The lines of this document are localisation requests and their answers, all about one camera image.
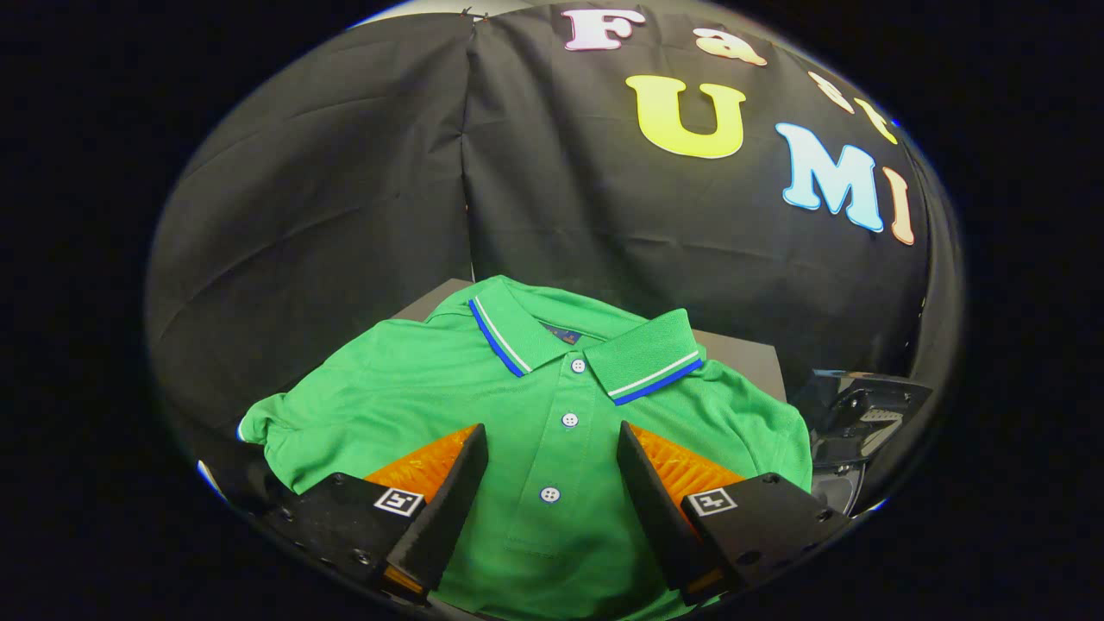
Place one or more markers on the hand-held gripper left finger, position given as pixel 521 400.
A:
pixel 448 509

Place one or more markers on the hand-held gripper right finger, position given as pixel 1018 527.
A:
pixel 655 509

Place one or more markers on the green polo shirt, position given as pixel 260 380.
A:
pixel 414 388

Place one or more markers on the grey cabinet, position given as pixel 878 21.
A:
pixel 746 362

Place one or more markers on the black backdrop cloth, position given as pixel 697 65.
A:
pixel 345 216

